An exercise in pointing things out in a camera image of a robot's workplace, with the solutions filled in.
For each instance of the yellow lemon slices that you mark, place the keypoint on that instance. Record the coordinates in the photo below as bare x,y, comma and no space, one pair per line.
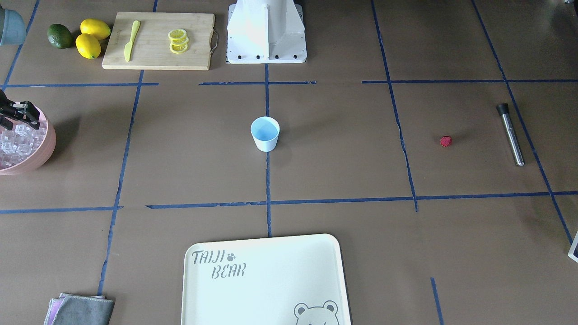
178,41

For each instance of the pink bowl of ice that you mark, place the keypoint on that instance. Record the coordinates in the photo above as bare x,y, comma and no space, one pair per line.
23,148

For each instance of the bamboo cutting board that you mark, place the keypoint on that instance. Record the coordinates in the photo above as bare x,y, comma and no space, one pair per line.
151,46

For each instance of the yellow plastic knife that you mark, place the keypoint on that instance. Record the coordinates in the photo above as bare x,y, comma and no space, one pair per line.
129,45

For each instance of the light blue cup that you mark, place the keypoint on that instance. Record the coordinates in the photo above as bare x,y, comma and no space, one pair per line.
265,132

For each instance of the white cup rack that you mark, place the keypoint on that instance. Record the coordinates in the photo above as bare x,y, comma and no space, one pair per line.
573,250

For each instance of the red strawberry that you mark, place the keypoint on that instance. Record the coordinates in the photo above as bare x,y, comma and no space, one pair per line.
446,141

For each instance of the cream bear tray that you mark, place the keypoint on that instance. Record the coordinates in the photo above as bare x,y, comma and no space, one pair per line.
294,280

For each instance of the steel muddler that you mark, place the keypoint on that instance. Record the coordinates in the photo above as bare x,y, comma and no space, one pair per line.
504,113

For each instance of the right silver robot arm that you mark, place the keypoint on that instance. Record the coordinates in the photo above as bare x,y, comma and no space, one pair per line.
13,28

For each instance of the white pillar with base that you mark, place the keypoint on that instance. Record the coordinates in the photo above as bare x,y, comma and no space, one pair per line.
266,32

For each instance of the folded grey cloth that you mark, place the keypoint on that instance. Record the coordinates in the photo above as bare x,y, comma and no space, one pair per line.
70,309

